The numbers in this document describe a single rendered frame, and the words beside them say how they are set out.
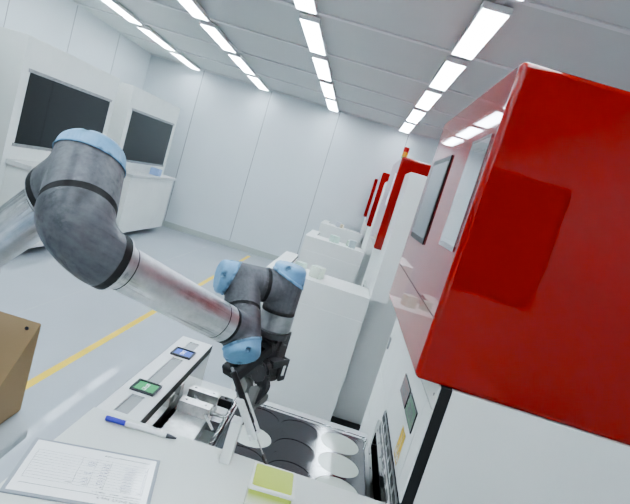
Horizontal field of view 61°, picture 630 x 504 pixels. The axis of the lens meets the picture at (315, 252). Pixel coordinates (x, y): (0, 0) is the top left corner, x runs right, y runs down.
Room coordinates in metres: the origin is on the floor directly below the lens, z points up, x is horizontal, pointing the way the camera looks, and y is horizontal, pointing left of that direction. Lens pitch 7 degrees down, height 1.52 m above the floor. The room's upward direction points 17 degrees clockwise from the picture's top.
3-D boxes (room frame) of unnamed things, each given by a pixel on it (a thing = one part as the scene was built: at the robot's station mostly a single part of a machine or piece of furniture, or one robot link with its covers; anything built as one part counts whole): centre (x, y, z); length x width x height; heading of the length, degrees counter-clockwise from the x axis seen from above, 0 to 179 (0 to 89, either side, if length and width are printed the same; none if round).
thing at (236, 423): (0.95, 0.03, 1.03); 0.06 x 0.04 x 0.13; 88
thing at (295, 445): (1.19, -0.09, 0.90); 0.34 x 0.34 x 0.01; 87
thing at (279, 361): (1.16, 0.04, 1.11); 0.09 x 0.08 x 0.12; 147
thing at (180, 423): (1.18, 0.18, 0.87); 0.36 x 0.08 x 0.03; 178
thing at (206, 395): (1.34, 0.17, 0.89); 0.08 x 0.03 x 0.03; 88
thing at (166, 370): (1.27, 0.27, 0.89); 0.55 x 0.09 x 0.14; 178
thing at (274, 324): (1.16, 0.04, 1.19); 0.08 x 0.08 x 0.05
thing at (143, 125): (7.82, 3.08, 1.00); 1.80 x 1.08 x 2.00; 178
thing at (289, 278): (1.16, 0.04, 1.27); 0.09 x 0.08 x 0.11; 114
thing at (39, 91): (5.63, 3.17, 1.00); 1.80 x 1.08 x 2.00; 178
